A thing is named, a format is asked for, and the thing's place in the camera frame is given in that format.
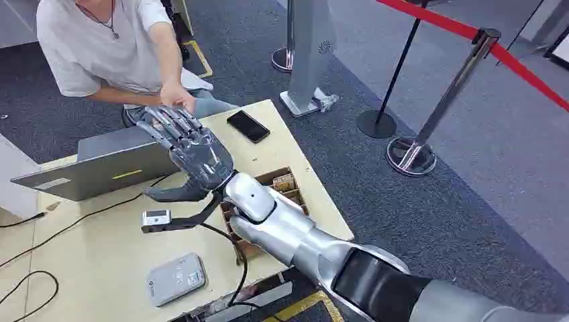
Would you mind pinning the stack of cards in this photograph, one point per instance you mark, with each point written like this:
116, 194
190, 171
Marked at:
284, 182

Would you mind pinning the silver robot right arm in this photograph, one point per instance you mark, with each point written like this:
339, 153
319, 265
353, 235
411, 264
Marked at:
284, 226

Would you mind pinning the person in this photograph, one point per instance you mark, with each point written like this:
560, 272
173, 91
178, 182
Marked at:
84, 49

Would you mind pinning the grey standing panel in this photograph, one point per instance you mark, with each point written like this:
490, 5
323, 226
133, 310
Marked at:
311, 49

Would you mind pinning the grey laptop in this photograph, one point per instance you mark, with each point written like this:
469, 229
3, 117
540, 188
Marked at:
98, 173

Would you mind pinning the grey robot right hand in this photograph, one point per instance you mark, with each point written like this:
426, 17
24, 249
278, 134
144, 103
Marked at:
200, 155

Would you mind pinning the person's left hand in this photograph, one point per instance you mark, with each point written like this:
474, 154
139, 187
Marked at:
175, 95

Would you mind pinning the white cabinet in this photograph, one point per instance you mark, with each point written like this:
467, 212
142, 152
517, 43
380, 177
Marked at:
15, 182

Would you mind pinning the small tape scrap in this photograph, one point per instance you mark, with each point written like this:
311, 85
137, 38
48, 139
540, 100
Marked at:
52, 206

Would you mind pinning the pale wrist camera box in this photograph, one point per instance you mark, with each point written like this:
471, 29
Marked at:
156, 218

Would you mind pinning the flat grey power bank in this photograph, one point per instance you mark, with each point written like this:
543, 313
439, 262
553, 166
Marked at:
177, 280

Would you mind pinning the thin black pole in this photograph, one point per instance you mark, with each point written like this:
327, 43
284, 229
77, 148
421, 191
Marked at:
520, 33

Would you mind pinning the red barrier belt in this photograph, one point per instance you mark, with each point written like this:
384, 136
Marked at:
524, 71

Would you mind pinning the black pole with round base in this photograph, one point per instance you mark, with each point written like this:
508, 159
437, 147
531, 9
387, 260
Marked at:
378, 123

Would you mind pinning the black camera bracket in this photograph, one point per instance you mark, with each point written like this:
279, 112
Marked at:
195, 218

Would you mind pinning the chrome stanchion post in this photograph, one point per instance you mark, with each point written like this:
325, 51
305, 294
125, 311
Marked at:
444, 106
290, 40

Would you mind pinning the black smartphone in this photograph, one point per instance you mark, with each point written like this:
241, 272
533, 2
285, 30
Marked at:
248, 126

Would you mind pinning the wooden card box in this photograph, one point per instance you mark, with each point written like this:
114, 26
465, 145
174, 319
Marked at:
250, 251

